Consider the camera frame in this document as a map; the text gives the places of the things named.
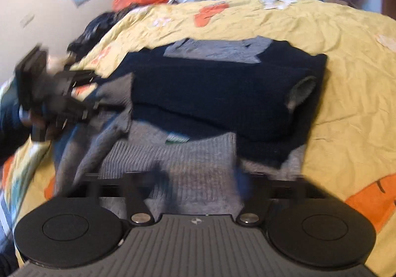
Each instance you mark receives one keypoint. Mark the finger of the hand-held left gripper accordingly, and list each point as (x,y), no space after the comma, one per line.
(82,111)
(81,77)

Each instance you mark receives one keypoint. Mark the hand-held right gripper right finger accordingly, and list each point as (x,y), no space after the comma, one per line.
(244,184)

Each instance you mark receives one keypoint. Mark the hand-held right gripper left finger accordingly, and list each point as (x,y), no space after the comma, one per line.
(134,199)

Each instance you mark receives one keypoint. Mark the grey sweater with navy sleeves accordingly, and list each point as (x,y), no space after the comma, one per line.
(216,94)

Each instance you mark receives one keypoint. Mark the dark patterned clothes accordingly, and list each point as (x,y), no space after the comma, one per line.
(92,32)

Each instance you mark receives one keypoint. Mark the yellow floral quilt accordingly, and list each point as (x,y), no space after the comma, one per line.
(340,79)

